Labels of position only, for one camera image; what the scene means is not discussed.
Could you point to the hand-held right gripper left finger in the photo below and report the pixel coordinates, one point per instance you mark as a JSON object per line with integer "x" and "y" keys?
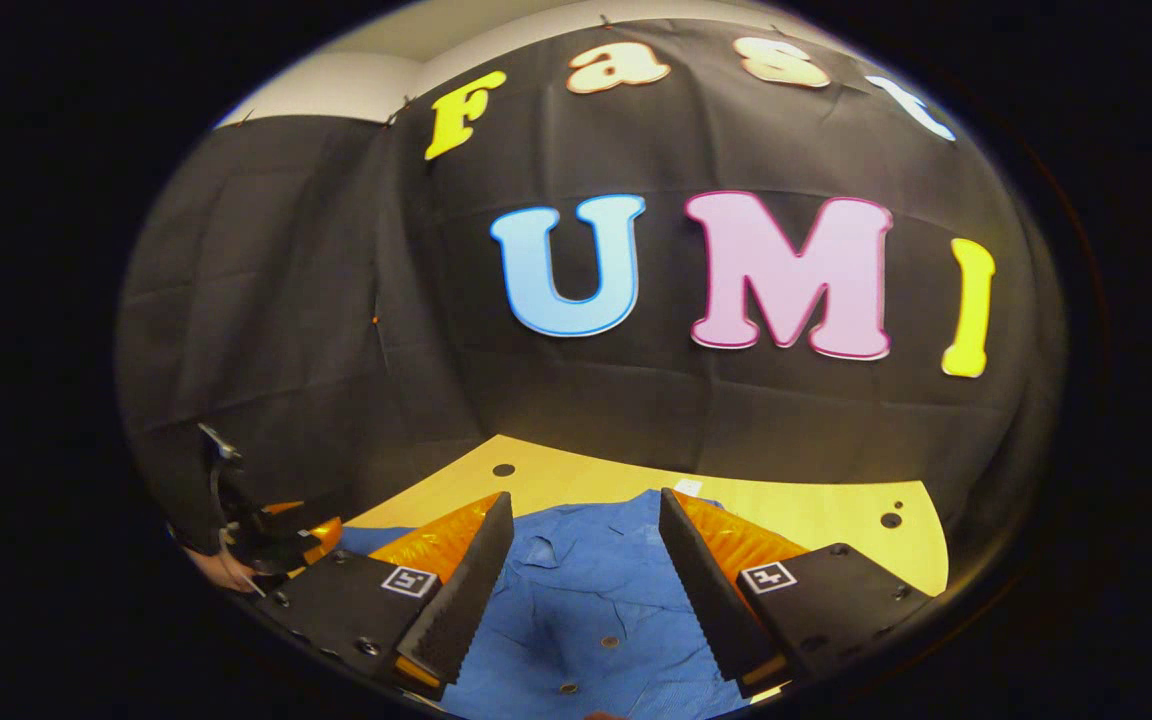
{"x": 461, "y": 600}

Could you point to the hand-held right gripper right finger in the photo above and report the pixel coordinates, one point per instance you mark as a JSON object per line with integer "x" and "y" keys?
{"x": 706, "y": 600}

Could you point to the blue shirt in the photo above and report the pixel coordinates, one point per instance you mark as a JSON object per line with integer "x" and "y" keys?
{"x": 586, "y": 600}

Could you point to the black backdrop cloth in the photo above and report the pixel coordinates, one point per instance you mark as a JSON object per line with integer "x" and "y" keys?
{"x": 336, "y": 300}

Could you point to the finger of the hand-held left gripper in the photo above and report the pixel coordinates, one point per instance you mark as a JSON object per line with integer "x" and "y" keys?
{"x": 324, "y": 538}
{"x": 284, "y": 507}

